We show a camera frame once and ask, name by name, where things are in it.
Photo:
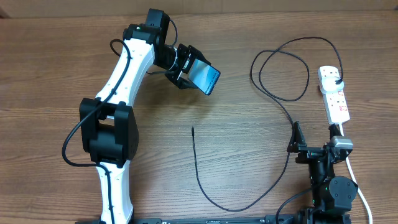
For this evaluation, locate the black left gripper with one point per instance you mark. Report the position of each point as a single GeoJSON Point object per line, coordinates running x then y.
{"type": "Point", "coordinates": [183, 82]}

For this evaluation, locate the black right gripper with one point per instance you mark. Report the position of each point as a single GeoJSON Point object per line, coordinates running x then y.
{"type": "Point", "coordinates": [307, 152]}

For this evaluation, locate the Galaxy smartphone blue screen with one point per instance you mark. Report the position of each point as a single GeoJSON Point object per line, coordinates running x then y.
{"type": "Point", "coordinates": [203, 76]}

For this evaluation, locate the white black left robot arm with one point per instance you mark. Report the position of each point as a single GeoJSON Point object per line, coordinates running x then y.
{"type": "Point", "coordinates": [108, 125]}

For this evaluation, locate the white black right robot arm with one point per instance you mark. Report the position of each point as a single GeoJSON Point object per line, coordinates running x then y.
{"type": "Point", "coordinates": [332, 195]}

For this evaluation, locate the white charger plug adapter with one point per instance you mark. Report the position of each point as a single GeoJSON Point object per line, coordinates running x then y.
{"type": "Point", "coordinates": [329, 85]}

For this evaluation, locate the white power strip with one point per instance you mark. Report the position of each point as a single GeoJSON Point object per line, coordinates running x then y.
{"type": "Point", "coordinates": [335, 103]}

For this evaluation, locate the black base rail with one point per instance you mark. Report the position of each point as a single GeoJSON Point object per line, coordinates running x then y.
{"type": "Point", "coordinates": [268, 219]}

